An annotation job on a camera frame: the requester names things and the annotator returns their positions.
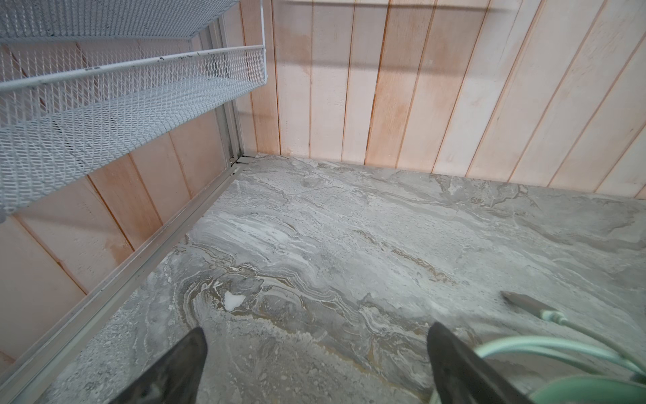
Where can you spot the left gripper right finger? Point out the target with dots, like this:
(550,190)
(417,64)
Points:
(461,376)

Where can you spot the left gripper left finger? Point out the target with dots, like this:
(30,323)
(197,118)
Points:
(175,377)

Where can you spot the white wire mesh shelf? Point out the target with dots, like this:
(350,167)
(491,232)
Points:
(84,83)

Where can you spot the green headphones with cable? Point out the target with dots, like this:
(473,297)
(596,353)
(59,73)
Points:
(591,386)

